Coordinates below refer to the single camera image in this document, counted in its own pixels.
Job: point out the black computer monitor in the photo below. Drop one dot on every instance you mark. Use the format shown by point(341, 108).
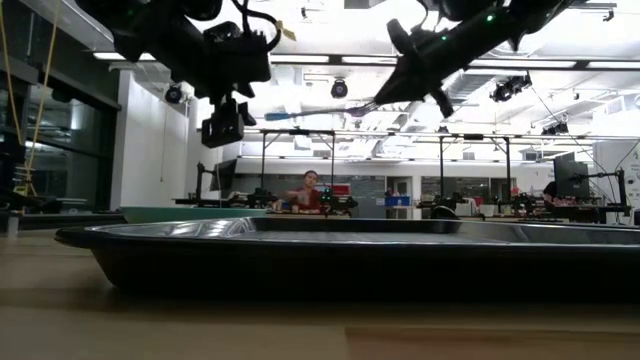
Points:
point(570, 177)
point(225, 175)

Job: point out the person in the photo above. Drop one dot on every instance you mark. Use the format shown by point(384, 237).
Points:
point(310, 197)
point(550, 192)

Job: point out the teal plate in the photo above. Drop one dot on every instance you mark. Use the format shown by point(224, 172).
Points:
point(190, 214)

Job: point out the black round hanging fixture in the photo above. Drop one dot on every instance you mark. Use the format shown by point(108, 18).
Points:
point(173, 94)
point(339, 89)

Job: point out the blue storage box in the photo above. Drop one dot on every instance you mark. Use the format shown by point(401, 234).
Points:
point(397, 201)

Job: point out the black aluminium rig frame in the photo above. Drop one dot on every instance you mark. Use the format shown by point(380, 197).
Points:
point(60, 220)

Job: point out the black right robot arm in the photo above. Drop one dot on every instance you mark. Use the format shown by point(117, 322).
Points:
point(500, 30)

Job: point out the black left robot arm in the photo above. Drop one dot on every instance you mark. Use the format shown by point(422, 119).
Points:
point(160, 40)

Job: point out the black metal workstation frame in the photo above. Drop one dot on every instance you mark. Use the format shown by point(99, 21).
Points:
point(472, 136)
point(297, 132)

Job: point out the ceiling light bar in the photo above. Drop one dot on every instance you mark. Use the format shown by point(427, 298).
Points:
point(300, 59)

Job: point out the black ceiling track lights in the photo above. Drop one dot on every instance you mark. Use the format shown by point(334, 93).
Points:
point(510, 87)
point(555, 128)

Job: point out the black plastic tray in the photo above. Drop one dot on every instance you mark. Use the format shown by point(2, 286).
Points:
point(320, 270)

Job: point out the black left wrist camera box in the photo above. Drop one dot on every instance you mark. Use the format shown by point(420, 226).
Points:
point(222, 130)

